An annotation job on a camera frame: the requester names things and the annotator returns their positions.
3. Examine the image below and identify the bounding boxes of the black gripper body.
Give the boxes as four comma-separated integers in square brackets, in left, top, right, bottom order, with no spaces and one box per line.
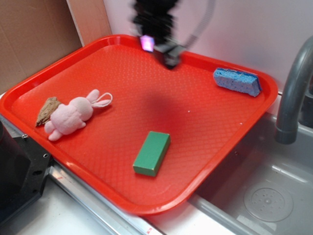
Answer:
[133,0,178,52]

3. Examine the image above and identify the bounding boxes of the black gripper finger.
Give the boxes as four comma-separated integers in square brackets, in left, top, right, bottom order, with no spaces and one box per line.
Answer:
[154,44,185,70]

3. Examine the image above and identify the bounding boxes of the blue sponge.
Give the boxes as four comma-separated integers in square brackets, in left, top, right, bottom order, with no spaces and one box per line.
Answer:
[213,68,262,97]

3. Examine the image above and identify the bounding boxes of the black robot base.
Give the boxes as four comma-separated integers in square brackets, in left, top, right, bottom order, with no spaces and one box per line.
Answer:
[0,123,51,225]

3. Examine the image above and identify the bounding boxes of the red plastic tray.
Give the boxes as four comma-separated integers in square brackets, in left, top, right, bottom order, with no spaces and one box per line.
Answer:
[0,35,278,215]

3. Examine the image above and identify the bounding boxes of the green wooden block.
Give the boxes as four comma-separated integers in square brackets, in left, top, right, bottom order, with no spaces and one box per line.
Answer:
[133,131,171,177]

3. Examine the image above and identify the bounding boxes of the brown cardboard panel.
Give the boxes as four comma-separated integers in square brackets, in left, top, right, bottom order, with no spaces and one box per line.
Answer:
[0,0,112,93]

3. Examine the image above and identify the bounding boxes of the pink plush bunny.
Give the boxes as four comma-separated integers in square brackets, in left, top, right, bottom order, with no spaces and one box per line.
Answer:
[44,89,113,141]

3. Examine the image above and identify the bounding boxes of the brown wood piece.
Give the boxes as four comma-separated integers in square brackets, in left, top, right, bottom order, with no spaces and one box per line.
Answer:
[35,97,61,127]

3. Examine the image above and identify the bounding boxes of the grey faucet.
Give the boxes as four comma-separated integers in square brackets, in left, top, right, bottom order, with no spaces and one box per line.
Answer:
[274,37,313,144]

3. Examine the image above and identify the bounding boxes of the grey plastic sink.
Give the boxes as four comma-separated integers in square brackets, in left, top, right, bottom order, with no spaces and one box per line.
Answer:
[190,114,313,235]

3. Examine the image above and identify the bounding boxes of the grey corrugated cable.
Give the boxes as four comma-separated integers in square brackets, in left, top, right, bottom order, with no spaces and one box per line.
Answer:
[182,0,217,49]

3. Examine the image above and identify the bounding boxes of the metal rail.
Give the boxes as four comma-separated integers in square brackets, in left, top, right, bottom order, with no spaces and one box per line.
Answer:
[49,163,162,235]

